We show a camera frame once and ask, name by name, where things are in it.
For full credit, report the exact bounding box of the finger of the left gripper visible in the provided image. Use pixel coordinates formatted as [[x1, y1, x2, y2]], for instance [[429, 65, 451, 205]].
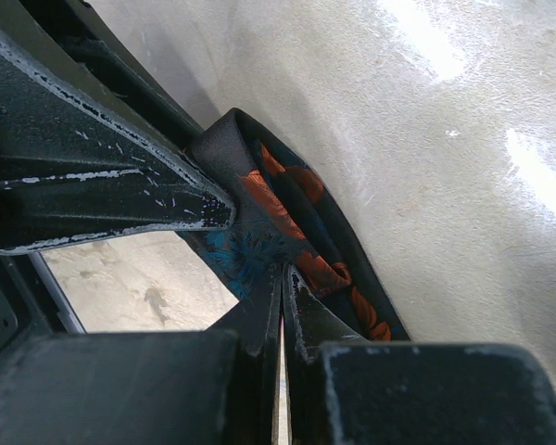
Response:
[[22, 0, 203, 148], [0, 13, 236, 255]]

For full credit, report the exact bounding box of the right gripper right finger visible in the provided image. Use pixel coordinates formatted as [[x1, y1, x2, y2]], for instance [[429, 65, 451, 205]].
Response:
[[282, 265, 556, 444]]

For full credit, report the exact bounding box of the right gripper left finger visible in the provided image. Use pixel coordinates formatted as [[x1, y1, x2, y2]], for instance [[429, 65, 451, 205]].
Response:
[[0, 266, 282, 444]]

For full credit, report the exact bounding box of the dark orange floral tie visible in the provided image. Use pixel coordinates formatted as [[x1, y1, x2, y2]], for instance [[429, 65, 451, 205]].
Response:
[[182, 108, 410, 341]]

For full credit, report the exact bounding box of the aluminium frame rail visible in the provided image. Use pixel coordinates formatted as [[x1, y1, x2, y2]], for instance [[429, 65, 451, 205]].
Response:
[[29, 253, 86, 334]]

